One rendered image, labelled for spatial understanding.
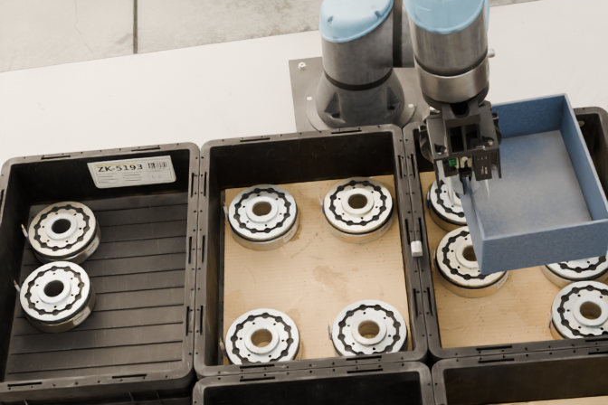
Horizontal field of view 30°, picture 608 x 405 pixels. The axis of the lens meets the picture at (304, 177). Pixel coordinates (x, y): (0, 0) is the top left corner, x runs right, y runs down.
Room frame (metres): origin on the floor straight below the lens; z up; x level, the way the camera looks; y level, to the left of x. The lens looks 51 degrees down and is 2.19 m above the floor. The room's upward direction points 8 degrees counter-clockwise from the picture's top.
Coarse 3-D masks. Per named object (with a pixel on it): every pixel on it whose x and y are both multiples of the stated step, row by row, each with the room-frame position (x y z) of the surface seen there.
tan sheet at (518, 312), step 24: (432, 240) 0.96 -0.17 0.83; (504, 288) 0.86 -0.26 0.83; (528, 288) 0.85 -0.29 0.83; (552, 288) 0.85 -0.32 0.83; (456, 312) 0.83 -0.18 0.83; (480, 312) 0.83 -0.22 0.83; (504, 312) 0.82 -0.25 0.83; (528, 312) 0.82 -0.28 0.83; (456, 336) 0.79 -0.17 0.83; (480, 336) 0.79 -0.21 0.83; (504, 336) 0.78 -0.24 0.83; (528, 336) 0.78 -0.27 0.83; (552, 336) 0.77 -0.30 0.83
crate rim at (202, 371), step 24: (216, 144) 1.12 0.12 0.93; (240, 144) 1.11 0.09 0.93; (264, 144) 1.11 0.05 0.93; (408, 192) 0.98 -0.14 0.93; (408, 216) 0.94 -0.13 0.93; (408, 240) 0.90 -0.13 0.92; (408, 264) 0.86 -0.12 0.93; (312, 360) 0.73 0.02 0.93; (336, 360) 0.73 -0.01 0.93; (360, 360) 0.72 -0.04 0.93; (384, 360) 0.72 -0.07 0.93; (408, 360) 0.71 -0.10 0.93
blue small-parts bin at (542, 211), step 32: (544, 96) 0.93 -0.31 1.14; (512, 128) 0.93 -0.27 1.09; (544, 128) 0.93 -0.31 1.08; (576, 128) 0.87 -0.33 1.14; (512, 160) 0.89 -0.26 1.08; (544, 160) 0.88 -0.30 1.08; (576, 160) 0.86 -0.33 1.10; (480, 192) 0.85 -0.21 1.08; (512, 192) 0.84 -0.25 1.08; (544, 192) 0.83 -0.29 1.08; (576, 192) 0.83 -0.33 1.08; (480, 224) 0.75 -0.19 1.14; (512, 224) 0.79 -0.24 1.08; (544, 224) 0.78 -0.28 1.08; (576, 224) 0.73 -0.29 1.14; (480, 256) 0.73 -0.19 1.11; (512, 256) 0.73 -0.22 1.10; (544, 256) 0.73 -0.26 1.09; (576, 256) 0.73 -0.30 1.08
